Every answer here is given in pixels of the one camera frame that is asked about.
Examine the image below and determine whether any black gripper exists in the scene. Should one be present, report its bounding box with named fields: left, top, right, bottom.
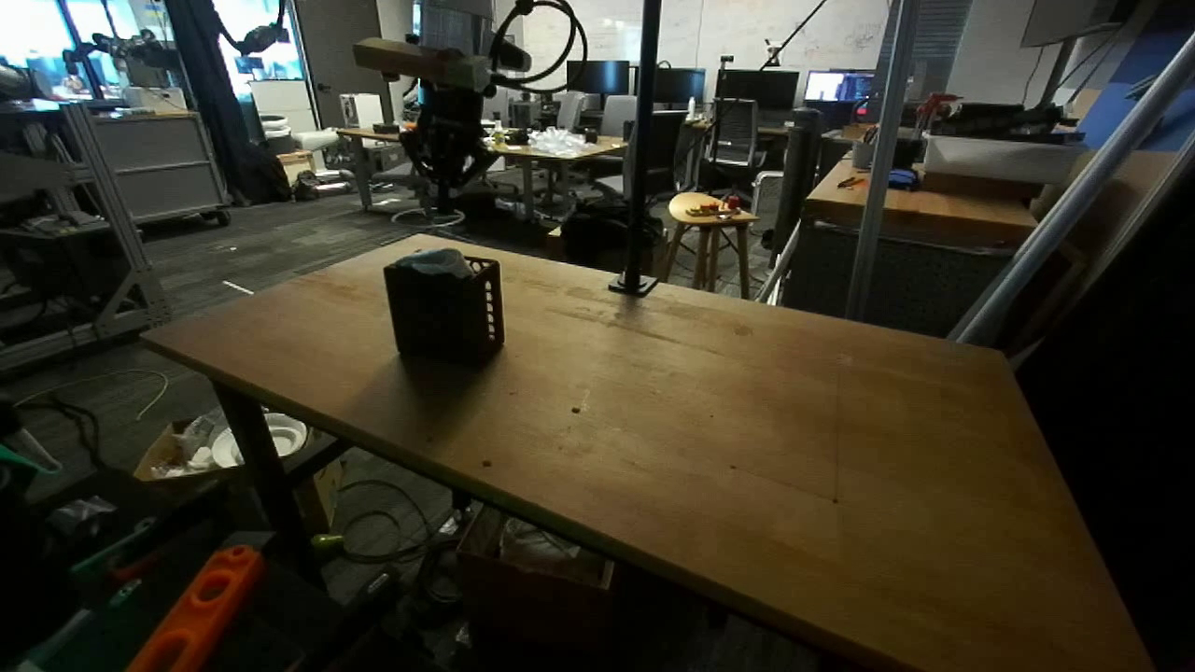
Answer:
left=398, top=85, right=499, bottom=214

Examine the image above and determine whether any black perforated basket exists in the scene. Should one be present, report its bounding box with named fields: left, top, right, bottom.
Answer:
left=380, top=247, right=509, bottom=371

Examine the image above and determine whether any wooden office desk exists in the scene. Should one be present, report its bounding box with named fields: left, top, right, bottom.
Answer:
left=484, top=126, right=632, bottom=228
left=332, top=119, right=423, bottom=218

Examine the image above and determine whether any white office chair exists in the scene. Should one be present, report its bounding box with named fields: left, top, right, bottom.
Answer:
left=596, top=95, right=643, bottom=143

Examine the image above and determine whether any dark computer monitor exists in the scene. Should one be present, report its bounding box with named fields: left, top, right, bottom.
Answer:
left=647, top=64, right=710, bottom=109
left=565, top=56, right=636, bottom=101
left=711, top=68, right=802, bottom=114

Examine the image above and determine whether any black vertical pole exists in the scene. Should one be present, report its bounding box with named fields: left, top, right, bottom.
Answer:
left=608, top=0, right=664, bottom=299

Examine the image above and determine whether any round wooden stool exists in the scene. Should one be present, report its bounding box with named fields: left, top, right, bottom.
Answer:
left=652, top=186, right=758, bottom=299

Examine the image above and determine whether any grey office chair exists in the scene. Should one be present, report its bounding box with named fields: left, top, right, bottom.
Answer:
left=706, top=95, right=760, bottom=173

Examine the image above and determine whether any grey drawer cabinet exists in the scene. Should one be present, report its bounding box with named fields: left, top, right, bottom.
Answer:
left=90, top=109, right=233, bottom=231

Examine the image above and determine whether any white plate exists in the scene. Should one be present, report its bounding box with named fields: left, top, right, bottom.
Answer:
left=209, top=406, right=309, bottom=474

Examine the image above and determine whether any grey metal shelving rack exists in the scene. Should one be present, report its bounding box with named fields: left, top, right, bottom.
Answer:
left=0, top=96, right=177, bottom=376

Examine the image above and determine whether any black table leg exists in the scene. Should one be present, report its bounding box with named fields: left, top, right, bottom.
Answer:
left=209, top=376, right=327, bottom=575

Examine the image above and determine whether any open cardboard tray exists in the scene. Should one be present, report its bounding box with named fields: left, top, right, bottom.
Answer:
left=130, top=415, right=233, bottom=488

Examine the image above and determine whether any lit blue computer monitor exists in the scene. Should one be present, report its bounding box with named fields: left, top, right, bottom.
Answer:
left=797, top=68, right=878, bottom=109

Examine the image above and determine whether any brown cardboard box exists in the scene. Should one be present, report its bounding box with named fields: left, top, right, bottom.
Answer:
left=459, top=509, right=621, bottom=639

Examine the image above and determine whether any upright aluminium pole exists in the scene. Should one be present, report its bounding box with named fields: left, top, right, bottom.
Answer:
left=845, top=0, right=917, bottom=321

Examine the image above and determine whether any wood-topped workbench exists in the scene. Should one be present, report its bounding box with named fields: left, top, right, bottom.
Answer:
left=781, top=146, right=1041, bottom=341

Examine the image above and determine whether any orange plastic case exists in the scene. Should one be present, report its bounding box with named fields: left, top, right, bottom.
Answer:
left=126, top=543, right=270, bottom=672

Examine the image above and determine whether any slanted aluminium pole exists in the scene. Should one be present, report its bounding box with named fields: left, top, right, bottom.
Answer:
left=948, top=29, right=1195, bottom=352

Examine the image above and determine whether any blue board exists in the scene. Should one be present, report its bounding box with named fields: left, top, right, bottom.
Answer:
left=1076, top=23, right=1195, bottom=153

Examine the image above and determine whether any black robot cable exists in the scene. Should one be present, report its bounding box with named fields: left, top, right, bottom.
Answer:
left=484, top=0, right=588, bottom=95

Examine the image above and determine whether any coiled floor cable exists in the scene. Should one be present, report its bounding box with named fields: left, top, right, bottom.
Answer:
left=327, top=477, right=439, bottom=567

